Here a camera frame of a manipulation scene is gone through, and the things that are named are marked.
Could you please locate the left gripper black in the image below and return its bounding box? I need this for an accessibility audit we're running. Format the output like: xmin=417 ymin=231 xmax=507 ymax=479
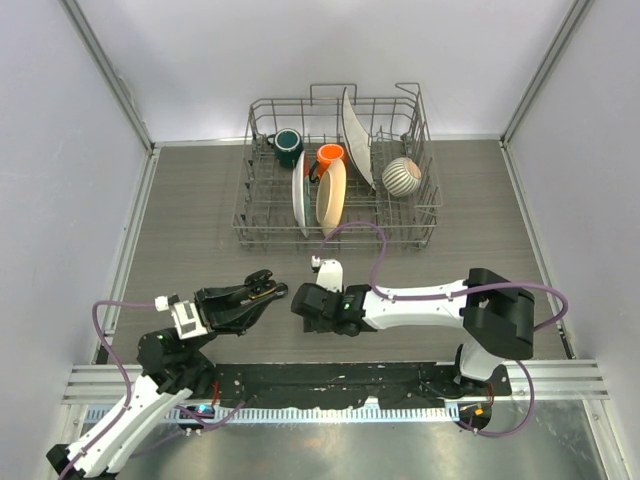
xmin=184 ymin=278 xmax=275 ymax=356

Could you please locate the black square earbud case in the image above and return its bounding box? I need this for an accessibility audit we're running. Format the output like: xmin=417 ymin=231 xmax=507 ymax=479
xmin=244 ymin=269 xmax=289 ymax=300

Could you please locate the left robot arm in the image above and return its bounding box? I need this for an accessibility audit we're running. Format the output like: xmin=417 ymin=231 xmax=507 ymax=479
xmin=46 ymin=270 xmax=288 ymax=479

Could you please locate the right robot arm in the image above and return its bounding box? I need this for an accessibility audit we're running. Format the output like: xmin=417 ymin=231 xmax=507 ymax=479
xmin=291 ymin=268 xmax=535 ymax=398

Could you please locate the white green plate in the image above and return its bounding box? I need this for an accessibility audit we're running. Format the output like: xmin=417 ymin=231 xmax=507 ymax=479
xmin=291 ymin=151 xmax=311 ymax=238

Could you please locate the beige bowl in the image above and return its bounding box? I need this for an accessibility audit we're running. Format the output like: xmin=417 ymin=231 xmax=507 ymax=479
xmin=316 ymin=160 xmax=347 ymax=236

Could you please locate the striped round bowl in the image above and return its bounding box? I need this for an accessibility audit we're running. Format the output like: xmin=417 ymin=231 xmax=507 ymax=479
xmin=382 ymin=157 xmax=422 ymax=198

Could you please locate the orange mug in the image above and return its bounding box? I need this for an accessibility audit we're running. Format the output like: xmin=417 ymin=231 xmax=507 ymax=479
xmin=309 ymin=143 xmax=347 ymax=183

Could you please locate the dark green mug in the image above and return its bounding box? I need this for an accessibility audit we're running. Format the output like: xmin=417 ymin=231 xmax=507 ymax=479
xmin=266 ymin=128 xmax=304 ymax=169

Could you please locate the white upright plate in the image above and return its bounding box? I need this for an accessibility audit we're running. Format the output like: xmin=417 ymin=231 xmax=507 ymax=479
xmin=342 ymin=88 xmax=376 ymax=190

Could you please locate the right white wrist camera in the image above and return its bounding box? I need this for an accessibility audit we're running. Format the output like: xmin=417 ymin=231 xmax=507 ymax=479
xmin=311 ymin=255 xmax=344 ymax=293

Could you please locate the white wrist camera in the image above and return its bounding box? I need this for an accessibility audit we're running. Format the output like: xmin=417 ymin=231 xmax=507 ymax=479
xmin=154 ymin=294 xmax=208 ymax=340
xmin=311 ymin=255 xmax=344 ymax=293

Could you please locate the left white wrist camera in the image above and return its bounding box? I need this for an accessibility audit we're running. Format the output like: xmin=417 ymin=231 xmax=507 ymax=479
xmin=154 ymin=294 xmax=208 ymax=340

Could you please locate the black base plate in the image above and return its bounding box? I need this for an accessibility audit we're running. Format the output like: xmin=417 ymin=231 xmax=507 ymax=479
xmin=195 ymin=362 xmax=512 ymax=410

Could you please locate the white slotted cable duct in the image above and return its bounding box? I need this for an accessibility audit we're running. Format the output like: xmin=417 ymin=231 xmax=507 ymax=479
xmin=87 ymin=405 xmax=460 ymax=425

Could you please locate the grey wire dish rack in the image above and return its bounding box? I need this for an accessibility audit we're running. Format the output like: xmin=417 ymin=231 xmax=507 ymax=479
xmin=233 ymin=82 xmax=442 ymax=248

